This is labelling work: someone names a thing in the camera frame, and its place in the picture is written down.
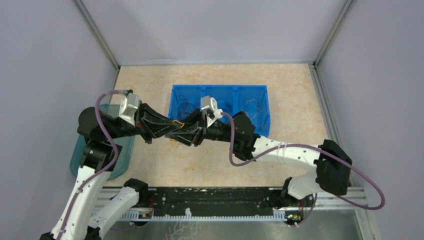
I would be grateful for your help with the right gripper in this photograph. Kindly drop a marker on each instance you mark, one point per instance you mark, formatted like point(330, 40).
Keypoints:
point(193, 137)

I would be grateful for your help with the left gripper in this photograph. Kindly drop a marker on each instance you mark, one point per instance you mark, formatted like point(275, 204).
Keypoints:
point(150, 122)

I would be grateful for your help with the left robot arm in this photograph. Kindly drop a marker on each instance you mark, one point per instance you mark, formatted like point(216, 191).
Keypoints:
point(79, 220)

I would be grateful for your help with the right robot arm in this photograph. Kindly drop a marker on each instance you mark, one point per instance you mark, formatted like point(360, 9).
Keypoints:
point(328, 166)

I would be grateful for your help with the teal transparent plastic tray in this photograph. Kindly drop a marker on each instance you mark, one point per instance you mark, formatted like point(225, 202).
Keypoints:
point(94, 150)

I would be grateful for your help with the blue three-compartment bin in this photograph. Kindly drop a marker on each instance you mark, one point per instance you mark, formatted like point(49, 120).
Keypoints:
point(251, 99)

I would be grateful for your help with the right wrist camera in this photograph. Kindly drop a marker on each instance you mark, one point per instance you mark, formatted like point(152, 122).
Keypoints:
point(209, 107)

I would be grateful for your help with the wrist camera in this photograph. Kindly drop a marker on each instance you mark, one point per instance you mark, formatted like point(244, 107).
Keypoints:
point(209, 107)
point(128, 107)

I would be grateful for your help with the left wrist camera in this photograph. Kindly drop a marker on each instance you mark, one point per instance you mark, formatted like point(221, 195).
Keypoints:
point(128, 107)

